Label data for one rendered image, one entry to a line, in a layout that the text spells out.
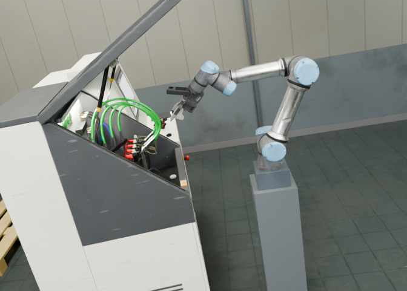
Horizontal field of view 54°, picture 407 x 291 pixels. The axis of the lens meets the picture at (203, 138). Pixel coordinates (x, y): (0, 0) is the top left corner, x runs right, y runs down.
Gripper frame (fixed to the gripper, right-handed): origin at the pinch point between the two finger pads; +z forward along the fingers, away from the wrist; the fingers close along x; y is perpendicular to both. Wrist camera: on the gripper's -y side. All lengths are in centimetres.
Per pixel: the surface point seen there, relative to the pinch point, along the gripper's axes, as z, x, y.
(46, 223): 63, -42, -28
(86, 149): 21.1, -29.1, -29.2
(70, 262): 77, -47, -8
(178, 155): 35.4, 21.9, 23.7
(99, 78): 28, 42, -40
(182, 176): 26.2, -7.7, 23.6
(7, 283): 213, 10, -25
